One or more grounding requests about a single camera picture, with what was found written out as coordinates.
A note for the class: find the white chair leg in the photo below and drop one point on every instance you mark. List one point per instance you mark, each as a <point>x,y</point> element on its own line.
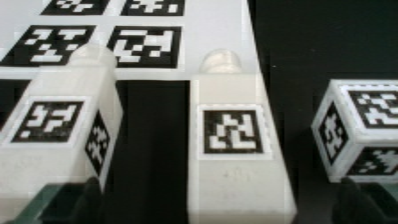
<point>59,133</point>
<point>238,191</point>

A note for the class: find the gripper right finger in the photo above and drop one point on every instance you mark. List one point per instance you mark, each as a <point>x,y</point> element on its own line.
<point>366,203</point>

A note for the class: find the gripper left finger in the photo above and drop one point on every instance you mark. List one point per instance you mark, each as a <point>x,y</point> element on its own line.
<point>66,204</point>

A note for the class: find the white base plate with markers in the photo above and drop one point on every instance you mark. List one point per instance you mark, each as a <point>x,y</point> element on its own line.
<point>160,33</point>

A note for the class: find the white cube near marker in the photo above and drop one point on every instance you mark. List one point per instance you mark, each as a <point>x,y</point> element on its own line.
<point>356,130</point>

